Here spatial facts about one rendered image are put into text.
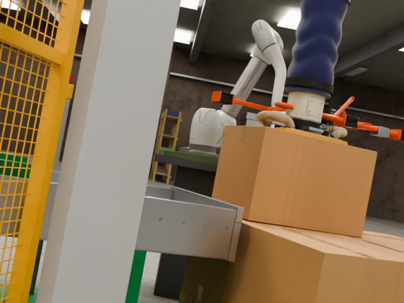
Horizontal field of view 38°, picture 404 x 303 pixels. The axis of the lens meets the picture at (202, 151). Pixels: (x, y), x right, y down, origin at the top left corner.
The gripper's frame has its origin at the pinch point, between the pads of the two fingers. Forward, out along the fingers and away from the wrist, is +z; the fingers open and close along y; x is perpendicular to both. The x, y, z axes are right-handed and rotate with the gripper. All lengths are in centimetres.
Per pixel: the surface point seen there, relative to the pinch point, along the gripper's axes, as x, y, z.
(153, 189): 82, 48, -30
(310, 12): 35, -44, 4
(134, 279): 107, 77, 34
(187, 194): 72, 47, -14
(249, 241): 63, 59, 33
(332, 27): 26.3, -38.4, 11.5
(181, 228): 93, 57, 34
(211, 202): 72, 48, 12
